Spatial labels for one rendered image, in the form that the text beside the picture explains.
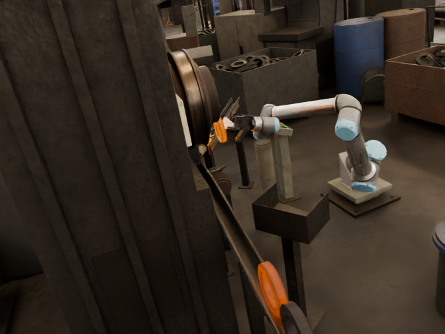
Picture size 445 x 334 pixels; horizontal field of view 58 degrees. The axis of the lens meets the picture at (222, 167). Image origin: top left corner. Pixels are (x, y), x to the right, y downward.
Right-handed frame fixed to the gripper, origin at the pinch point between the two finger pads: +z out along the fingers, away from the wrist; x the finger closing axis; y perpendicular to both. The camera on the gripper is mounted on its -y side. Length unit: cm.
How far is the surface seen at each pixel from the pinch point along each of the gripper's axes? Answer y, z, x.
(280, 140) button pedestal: -19, -59, -36
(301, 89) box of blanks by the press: -4, -151, -185
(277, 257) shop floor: -77, -39, 24
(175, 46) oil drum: 13, -58, -448
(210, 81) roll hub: 31, 20, 39
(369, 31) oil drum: 65, -235, -204
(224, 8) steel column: 90, -247, -822
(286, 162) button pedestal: -35, -66, -36
